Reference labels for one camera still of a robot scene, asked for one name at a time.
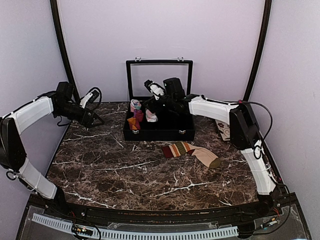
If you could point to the floral square plate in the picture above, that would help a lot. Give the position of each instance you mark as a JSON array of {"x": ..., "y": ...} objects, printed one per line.
[{"x": 223, "y": 129}]

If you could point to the black frame post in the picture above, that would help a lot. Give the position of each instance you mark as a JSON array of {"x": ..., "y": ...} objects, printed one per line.
[
  {"x": 62, "y": 47},
  {"x": 259, "y": 49}
]

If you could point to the rolled purple red sock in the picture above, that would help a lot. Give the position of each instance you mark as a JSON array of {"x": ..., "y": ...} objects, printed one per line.
[{"x": 138, "y": 114}]

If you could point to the rolled orange sock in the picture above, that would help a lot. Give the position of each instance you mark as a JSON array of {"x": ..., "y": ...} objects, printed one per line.
[{"x": 134, "y": 124}]

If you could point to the right black frame post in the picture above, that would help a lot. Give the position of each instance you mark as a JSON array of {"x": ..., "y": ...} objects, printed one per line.
[{"x": 259, "y": 49}]

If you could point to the small circuit board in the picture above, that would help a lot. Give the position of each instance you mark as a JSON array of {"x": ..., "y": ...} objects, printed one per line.
[{"x": 79, "y": 229}]

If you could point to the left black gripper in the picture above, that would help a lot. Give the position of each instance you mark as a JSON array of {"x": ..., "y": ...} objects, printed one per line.
[{"x": 87, "y": 123}]

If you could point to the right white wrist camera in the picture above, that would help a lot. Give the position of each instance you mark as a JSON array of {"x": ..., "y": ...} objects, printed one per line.
[{"x": 154, "y": 88}]

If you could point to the black glass-lid storage box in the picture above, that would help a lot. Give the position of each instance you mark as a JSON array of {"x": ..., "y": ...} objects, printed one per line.
[{"x": 177, "y": 125}]

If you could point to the left black frame post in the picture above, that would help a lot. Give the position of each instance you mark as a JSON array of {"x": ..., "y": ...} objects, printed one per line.
[{"x": 62, "y": 47}]

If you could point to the striped brown beige sock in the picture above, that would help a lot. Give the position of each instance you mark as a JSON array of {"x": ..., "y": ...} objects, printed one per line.
[{"x": 205, "y": 156}]

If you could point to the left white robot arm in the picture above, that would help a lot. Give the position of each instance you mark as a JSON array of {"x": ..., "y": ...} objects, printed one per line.
[{"x": 58, "y": 103}]

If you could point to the rolled pink white sock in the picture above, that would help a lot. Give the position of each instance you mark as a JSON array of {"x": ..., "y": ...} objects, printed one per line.
[{"x": 135, "y": 105}]

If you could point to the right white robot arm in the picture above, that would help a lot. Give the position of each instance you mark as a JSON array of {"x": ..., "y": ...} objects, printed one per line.
[{"x": 238, "y": 119}]

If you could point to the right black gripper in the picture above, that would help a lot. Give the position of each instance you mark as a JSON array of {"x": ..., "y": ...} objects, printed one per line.
[{"x": 154, "y": 106}]

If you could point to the white slotted cable duct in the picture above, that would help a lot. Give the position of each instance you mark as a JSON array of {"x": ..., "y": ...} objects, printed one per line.
[{"x": 125, "y": 231}]

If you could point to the pink patterned sock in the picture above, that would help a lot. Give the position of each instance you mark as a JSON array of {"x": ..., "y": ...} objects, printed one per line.
[{"x": 150, "y": 117}]

